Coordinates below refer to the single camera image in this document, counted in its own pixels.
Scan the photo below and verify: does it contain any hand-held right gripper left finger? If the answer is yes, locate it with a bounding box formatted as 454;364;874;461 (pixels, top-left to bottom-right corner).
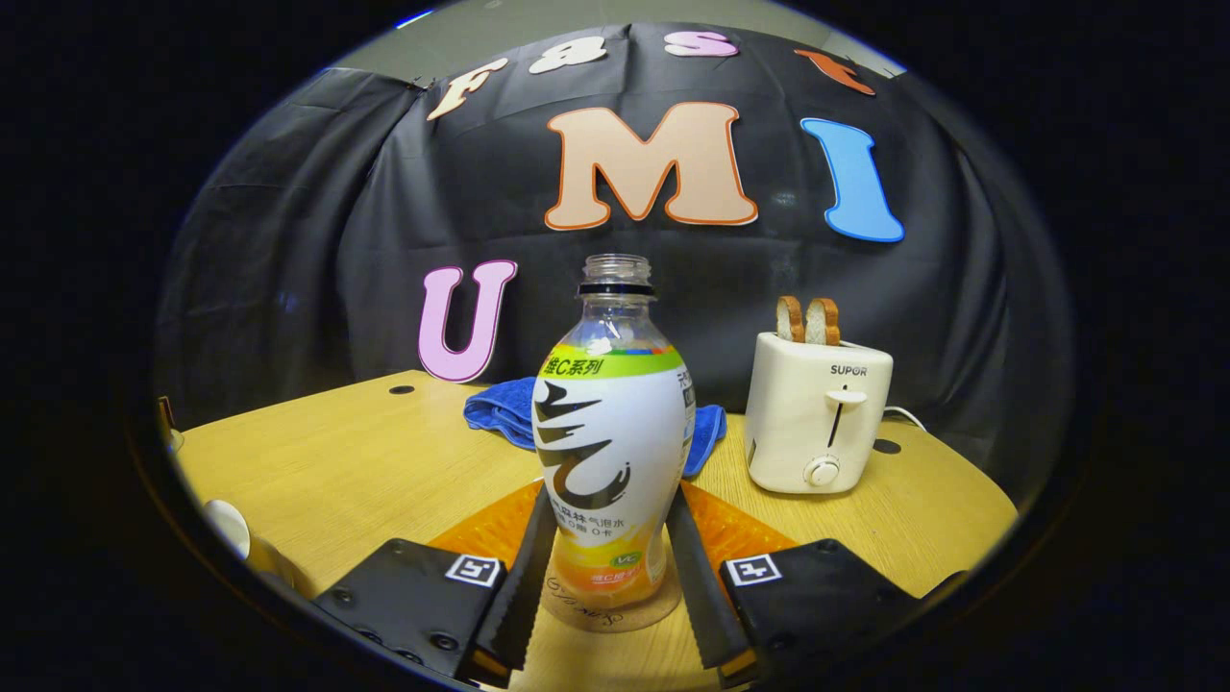
312;481;560;688

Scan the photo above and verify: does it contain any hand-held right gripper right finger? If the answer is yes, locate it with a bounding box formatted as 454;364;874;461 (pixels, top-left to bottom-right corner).
665;481;921;685

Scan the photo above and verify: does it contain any round wooden coaster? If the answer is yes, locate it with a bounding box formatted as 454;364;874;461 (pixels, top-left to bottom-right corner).
538;572;685;633

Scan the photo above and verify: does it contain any yellow teacup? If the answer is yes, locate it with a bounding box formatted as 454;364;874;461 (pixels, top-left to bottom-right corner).
200;498;318;599

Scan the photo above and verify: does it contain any water bottle with white label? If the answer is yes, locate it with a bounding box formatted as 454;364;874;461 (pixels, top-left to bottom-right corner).
531;254;698;608

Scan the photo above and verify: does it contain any blue towel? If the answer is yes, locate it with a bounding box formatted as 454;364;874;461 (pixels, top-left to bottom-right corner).
463;376;728;479

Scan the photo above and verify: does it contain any white toaster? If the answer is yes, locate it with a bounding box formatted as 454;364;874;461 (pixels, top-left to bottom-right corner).
745;332;895;496

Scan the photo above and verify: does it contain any black backdrop cloth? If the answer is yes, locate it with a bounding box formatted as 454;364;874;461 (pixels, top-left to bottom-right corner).
154;21;1074;482

